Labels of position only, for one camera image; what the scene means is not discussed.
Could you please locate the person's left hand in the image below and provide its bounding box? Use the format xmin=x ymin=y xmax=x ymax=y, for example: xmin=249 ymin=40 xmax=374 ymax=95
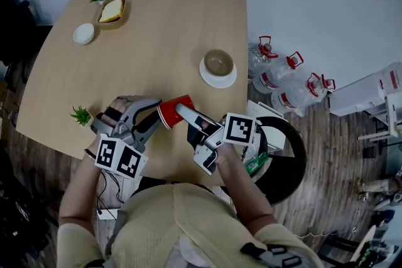
xmin=95 ymin=95 xmax=142 ymax=129

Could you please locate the white plate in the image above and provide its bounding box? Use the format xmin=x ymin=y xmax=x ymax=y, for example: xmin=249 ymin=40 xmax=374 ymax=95
xmin=198 ymin=55 xmax=238 ymax=90

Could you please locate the low white box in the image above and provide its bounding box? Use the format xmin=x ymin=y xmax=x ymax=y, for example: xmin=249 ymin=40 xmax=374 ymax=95
xmin=245 ymin=99 xmax=285 ymax=155

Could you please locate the red paper cup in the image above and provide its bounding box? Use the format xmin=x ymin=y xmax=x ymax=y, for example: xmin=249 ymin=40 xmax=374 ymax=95
xmin=156 ymin=94 xmax=197 ymax=131

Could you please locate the sandwich in wooden tray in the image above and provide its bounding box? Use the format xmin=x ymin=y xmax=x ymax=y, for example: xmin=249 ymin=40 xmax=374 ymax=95
xmin=95 ymin=0 xmax=127 ymax=30

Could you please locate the person's right forearm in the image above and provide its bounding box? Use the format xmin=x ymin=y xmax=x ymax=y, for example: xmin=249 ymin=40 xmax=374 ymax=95
xmin=214 ymin=142 xmax=279 ymax=233

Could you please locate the pale wooden board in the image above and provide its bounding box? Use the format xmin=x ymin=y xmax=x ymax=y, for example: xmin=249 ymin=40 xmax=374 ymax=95
xmin=348 ymin=225 xmax=378 ymax=265

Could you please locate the white metal frame table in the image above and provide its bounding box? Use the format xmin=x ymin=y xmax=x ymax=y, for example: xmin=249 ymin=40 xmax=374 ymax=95
xmin=357 ymin=92 xmax=402 ymax=144

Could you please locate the green plastic bottle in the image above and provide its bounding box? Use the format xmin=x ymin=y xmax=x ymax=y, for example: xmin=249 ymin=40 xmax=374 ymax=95
xmin=245 ymin=151 xmax=269 ymax=174

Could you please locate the white cabinet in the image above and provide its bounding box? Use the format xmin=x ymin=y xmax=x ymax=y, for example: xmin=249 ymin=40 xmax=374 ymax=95
xmin=327 ymin=62 xmax=402 ymax=117

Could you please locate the black office chair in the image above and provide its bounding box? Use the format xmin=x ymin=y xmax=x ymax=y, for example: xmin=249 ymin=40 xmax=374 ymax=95
xmin=0 ymin=0 xmax=55 ymax=64

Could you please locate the grey strap with black buckles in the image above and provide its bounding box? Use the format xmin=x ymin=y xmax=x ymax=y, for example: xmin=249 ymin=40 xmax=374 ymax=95
xmin=239 ymin=241 xmax=310 ymax=268

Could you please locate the bread slice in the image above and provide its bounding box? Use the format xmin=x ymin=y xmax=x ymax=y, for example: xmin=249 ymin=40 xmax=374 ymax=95
xmin=97 ymin=0 xmax=124 ymax=24

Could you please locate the black cable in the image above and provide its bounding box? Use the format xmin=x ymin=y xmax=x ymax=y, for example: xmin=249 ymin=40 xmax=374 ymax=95
xmin=95 ymin=171 xmax=126 ymax=214

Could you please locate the person's cream knit sweater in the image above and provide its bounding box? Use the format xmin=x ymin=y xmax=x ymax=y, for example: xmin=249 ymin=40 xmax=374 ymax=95
xmin=56 ymin=181 xmax=325 ymax=268

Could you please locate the black round bin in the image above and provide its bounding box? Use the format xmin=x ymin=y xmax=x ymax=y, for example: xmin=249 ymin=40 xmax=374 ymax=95
xmin=241 ymin=115 xmax=308 ymax=206

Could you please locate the spiky potted plant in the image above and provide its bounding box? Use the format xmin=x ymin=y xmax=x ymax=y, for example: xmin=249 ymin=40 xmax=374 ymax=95
xmin=70 ymin=105 xmax=94 ymax=129

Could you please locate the person's left forearm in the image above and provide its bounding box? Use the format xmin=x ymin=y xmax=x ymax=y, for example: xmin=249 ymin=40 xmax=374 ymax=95
xmin=58 ymin=134 xmax=105 ymax=227

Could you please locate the black equipment stand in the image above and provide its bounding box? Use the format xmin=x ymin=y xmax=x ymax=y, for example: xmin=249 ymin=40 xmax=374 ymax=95
xmin=0 ymin=150 xmax=60 ymax=261

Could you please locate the small white dish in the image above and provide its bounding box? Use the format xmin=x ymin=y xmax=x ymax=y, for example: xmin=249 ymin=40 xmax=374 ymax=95
xmin=72 ymin=22 xmax=95 ymax=46

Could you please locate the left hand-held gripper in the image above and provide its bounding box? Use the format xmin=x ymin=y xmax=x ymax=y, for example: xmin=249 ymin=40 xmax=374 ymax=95
xmin=92 ymin=97 xmax=165 ymax=180

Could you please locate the brown bowl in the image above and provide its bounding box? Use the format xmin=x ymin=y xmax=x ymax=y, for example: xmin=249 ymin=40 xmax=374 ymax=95
xmin=203 ymin=48 xmax=235 ymax=77

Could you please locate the white power adapter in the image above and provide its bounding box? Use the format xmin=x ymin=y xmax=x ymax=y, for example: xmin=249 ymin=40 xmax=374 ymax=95
xmin=96 ymin=208 xmax=119 ymax=221

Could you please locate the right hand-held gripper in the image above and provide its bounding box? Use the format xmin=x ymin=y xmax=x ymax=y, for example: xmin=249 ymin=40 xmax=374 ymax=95
xmin=175 ymin=102 xmax=256 ymax=177

